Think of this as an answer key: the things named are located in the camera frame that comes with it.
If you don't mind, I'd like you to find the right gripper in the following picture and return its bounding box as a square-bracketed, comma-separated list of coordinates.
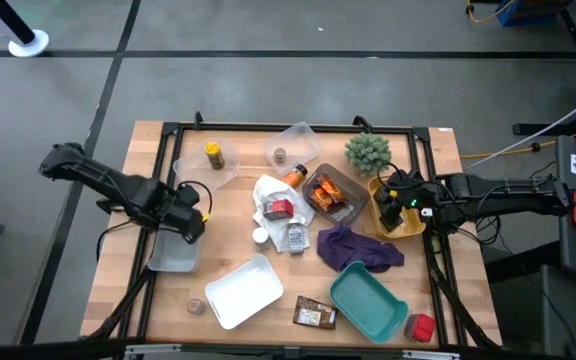
[373, 168, 437, 234]

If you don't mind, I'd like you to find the clear plastic container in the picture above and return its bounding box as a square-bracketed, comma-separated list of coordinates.
[262, 121, 322, 176]
[172, 139, 242, 194]

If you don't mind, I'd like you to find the red spice box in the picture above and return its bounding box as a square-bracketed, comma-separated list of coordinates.
[262, 198, 295, 222]
[403, 312, 437, 344]

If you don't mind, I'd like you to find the white cable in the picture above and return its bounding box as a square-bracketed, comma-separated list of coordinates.
[462, 84, 576, 171]

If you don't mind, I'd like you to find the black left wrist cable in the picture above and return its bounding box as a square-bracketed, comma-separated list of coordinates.
[177, 179, 214, 221]

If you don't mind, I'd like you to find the yellow cable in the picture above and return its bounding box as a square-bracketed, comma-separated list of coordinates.
[465, 0, 517, 24]
[460, 119, 576, 160]

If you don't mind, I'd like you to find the black post white base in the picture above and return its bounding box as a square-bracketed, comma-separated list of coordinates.
[0, 0, 50, 59]

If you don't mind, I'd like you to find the purple cloth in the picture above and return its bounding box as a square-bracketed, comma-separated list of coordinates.
[316, 223, 406, 275]

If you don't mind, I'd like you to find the silver metal rail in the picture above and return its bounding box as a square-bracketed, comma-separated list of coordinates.
[122, 343, 462, 360]

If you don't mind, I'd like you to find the brown orange spice packet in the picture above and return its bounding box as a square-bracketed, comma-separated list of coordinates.
[323, 174, 348, 204]
[309, 184, 334, 211]

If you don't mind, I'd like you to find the white cloth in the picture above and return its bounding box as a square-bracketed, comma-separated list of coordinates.
[251, 174, 316, 254]

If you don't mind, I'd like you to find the grey plastic bin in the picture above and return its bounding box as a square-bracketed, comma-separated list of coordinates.
[146, 224, 203, 274]

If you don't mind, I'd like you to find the black metal table frame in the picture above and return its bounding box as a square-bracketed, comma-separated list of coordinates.
[80, 112, 503, 351]

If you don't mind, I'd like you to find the teal plastic tray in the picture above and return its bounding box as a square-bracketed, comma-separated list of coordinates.
[329, 260, 410, 345]

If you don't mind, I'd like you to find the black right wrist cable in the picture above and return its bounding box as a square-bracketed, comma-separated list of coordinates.
[376, 162, 412, 190]

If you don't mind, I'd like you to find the orange spice bottle black cap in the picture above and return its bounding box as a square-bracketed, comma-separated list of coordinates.
[281, 163, 309, 190]

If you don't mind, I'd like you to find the white plastic tray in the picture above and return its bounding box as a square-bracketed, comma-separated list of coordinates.
[204, 253, 285, 331]

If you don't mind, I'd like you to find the white lid spice jar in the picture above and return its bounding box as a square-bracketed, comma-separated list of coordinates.
[251, 226, 271, 251]

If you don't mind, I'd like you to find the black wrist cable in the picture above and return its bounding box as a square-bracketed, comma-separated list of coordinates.
[177, 179, 214, 221]
[376, 162, 412, 190]

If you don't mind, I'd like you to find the yellow lid spice jar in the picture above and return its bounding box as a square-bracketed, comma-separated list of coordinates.
[204, 141, 226, 171]

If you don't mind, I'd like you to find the brown packet white label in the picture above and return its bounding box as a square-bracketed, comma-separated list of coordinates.
[291, 294, 339, 331]

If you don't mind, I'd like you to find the black metal stand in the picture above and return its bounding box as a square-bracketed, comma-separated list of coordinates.
[511, 0, 576, 137]

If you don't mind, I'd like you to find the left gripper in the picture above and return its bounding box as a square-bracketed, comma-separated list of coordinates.
[160, 182, 208, 246]

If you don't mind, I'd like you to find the dark grey cabinet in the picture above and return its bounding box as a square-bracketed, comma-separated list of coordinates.
[540, 264, 576, 360]

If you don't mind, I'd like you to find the clear labelled spice bottle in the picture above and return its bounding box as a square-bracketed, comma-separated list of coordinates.
[286, 218, 310, 255]

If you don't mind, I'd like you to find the grey brown translucent tray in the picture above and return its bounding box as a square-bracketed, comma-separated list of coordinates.
[301, 162, 372, 227]

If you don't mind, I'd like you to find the yellow plastic tray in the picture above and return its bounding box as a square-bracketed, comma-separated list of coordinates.
[366, 174, 427, 240]

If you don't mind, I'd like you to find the blue box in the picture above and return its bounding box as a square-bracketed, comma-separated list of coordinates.
[495, 0, 574, 27]

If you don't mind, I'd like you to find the green spiky ball plant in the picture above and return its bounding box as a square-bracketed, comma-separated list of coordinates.
[343, 132, 393, 179]

